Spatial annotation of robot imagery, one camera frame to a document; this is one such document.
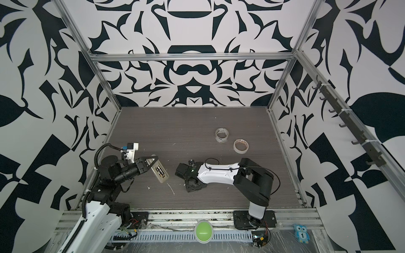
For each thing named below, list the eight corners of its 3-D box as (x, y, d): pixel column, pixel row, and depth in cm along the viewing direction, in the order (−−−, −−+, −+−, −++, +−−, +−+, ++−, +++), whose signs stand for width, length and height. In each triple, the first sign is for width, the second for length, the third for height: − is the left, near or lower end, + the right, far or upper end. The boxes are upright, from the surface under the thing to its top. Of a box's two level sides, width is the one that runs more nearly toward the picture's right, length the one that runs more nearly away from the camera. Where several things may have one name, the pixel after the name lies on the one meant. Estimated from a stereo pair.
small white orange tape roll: (234, 154, 98) (234, 152, 96) (232, 140, 104) (232, 138, 102) (249, 154, 98) (250, 152, 96) (246, 140, 104) (247, 138, 102)
